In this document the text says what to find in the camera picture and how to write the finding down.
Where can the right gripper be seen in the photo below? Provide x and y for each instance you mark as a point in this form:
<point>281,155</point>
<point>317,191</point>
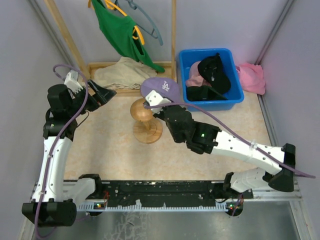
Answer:
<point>160,114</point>

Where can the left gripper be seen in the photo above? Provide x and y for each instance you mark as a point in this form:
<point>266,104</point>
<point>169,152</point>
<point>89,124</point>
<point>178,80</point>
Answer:
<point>103,95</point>

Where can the purple cap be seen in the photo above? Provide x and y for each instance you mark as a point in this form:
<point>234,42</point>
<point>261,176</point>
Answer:
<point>165,86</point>

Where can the dark green cap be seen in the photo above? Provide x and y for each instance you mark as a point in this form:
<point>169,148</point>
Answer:
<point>203,93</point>

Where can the wooden hat stand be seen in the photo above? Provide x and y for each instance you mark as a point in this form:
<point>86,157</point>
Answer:
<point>146,129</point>

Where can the blue plastic bin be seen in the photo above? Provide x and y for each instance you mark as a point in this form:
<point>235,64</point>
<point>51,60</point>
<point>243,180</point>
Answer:
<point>234,96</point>

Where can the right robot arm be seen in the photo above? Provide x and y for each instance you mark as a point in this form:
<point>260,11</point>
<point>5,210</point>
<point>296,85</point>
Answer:
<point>273,165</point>

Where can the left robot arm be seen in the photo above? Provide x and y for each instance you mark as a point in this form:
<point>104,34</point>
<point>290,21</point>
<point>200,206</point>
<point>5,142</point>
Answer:
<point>50,206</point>

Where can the beige cloth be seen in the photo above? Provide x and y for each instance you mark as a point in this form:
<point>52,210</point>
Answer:
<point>126,74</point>

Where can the wooden clothes rack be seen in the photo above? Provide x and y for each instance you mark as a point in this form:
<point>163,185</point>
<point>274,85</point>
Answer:
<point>89,69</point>

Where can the pink cap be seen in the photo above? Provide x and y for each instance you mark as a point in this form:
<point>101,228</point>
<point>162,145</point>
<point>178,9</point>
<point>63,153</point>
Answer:
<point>195,79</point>

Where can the black cap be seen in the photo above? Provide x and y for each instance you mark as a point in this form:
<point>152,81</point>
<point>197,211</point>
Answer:
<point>212,70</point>

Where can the green tank top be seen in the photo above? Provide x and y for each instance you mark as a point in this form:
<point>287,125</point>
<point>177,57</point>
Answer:
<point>140,54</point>

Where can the grey-blue hanger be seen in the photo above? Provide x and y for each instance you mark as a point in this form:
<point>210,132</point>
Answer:
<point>141,17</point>

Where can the pink cloth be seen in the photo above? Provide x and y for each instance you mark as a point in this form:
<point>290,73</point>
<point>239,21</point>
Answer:
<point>251,78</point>

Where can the yellow hanger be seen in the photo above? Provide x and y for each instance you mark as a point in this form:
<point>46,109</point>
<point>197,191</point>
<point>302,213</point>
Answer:
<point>137,30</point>

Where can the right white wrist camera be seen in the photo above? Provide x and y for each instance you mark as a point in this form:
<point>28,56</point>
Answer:
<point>155,99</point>

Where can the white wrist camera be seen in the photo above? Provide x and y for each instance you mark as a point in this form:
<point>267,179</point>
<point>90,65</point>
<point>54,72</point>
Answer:
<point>71,81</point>
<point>155,99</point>

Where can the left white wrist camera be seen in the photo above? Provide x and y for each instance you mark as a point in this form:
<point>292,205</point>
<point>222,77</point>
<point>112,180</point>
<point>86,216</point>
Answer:
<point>71,81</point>

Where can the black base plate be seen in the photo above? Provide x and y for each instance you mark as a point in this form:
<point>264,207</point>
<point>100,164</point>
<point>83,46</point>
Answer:
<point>193,193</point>

